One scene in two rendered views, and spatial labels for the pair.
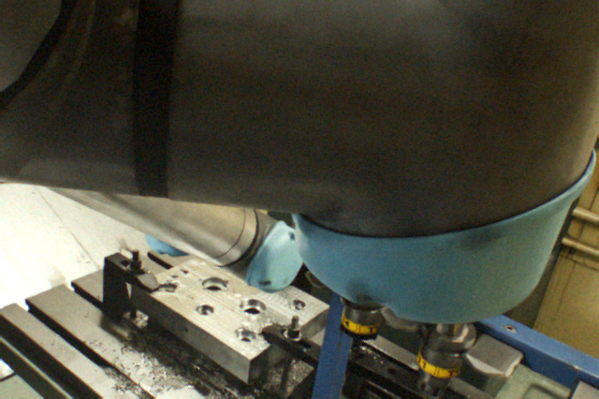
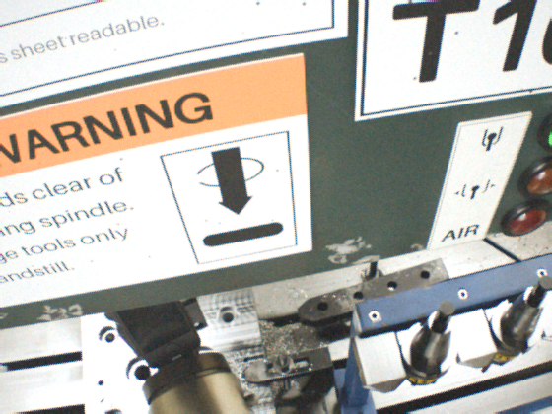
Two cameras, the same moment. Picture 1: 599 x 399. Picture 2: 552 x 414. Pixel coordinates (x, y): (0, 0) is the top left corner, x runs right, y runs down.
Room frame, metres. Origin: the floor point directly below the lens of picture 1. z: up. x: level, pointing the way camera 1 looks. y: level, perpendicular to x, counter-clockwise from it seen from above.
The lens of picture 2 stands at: (0.59, 0.14, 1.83)
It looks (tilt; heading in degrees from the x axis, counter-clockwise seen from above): 55 degrees down; 321
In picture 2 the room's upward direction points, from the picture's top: 6 degrees counter-clockwise
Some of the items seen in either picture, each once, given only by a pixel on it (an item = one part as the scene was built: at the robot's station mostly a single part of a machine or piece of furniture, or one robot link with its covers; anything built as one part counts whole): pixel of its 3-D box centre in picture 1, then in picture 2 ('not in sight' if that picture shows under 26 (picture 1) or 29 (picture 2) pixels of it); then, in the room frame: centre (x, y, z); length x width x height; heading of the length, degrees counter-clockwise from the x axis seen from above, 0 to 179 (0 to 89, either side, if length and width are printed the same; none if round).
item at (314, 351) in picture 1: (292, 355); (289, 372); (0.82, -0.03, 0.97); 0.13 x 0.03 x 0.15; 56
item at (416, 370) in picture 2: (367, 294); (428, 351); (0.66, -0.11, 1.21); 0.06 x 0.06 x 0.03
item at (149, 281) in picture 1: (132, 283); not in sight; (0.96, 0.28, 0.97); 0.13 x 0.03 x 0.15; 56
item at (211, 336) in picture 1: (231, 305); (174, 370); (0.95, 0.09, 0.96); 0.29 x 0.23 x 0.05; 56
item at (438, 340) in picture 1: (445, 333); (515, 327); (0.60, -0.20, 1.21); 0.06 x 0.06 x 0.03
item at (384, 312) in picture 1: (404, 313); (472, 339); (0.63, -0.15, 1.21); 0.07 x 0.05 x 0.01; 146
